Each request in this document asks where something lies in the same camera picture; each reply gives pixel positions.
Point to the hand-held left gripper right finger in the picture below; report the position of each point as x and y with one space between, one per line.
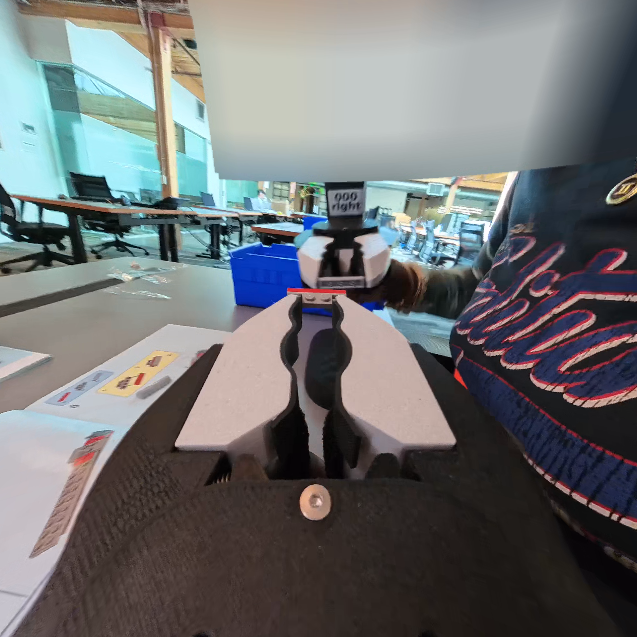
393 388

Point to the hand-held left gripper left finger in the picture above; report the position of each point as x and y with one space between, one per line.
239 388

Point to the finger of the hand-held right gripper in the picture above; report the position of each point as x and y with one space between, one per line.
311 261
375 259

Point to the grey lego tile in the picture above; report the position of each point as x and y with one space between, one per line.
341 282

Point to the small red grey lego assembly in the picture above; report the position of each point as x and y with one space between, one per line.
317 299

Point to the blue plastic bin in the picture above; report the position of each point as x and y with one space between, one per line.
263 278

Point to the small blue bin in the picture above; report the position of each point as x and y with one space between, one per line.
313 222

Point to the round grey lego bar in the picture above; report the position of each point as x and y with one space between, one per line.
153 387

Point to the person's right hand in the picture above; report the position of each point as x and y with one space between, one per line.
405 286

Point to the wooden top office desk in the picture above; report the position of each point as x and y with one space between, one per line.
276 229
99 205

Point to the row of office chairs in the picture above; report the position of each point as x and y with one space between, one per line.
438 241

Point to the black textured mat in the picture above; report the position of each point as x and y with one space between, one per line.
322 368

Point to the clear plastic bag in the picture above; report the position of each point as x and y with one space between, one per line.
144 272
137 292

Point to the person's printed black shirt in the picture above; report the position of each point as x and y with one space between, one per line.
547 348

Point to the black office chair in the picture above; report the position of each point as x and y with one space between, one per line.
117 241
30 229

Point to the wooden pillar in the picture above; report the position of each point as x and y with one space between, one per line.
164 109

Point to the car cover instruction booklet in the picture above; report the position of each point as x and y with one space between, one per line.
20 361

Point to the open instruction booklet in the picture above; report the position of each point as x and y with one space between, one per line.
30 473

